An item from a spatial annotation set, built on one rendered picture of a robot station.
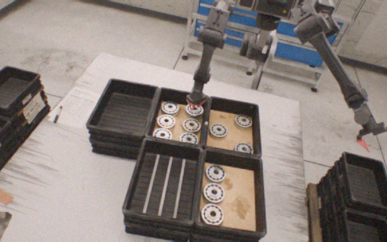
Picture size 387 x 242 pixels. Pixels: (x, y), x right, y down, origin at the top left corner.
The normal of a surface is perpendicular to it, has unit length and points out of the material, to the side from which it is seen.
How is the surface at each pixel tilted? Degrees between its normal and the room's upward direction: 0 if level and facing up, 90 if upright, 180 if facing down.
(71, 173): 0
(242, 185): 0
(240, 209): 0
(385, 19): 90
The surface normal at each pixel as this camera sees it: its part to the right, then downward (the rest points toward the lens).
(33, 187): 0.15, -0.68
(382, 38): -0.21, 0.69
